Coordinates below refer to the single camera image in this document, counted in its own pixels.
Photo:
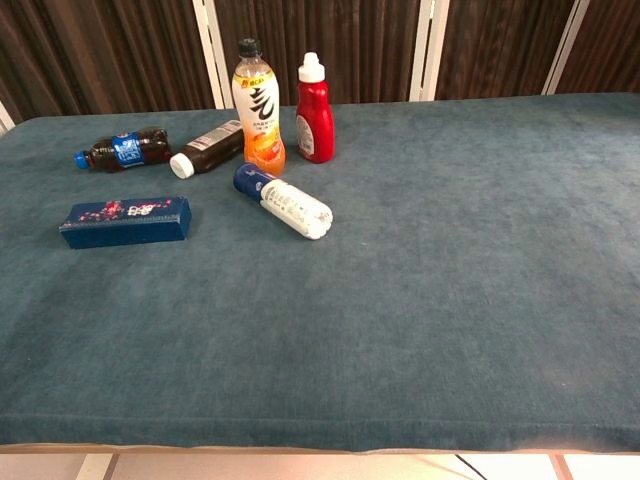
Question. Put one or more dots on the grey box blue edge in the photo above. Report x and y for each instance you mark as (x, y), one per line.
(125, 222)

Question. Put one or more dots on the blue and white bottle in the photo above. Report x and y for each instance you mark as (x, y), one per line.
(290, 205)

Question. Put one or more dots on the blue tablecloth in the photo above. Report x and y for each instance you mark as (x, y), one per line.
(400, 300)

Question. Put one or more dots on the red ketchup bottle white cap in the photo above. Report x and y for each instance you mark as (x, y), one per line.
(317, 125)

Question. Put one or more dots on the orange drink bottle black cap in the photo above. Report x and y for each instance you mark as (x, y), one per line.
(259, 115)

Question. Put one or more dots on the brown bottle white cap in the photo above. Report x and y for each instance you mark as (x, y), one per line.
(212, 147)

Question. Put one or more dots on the brown curtain panel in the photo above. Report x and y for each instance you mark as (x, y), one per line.
(350, 45)
(500, 45)
(100, 55)
(610, 45)

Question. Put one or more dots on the cola bottle blue label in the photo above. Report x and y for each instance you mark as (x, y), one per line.
(135, 149)

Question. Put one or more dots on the white partition post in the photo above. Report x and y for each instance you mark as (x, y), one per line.
(427, 50)
(5, 117)
(212, 50)
(565, 50)

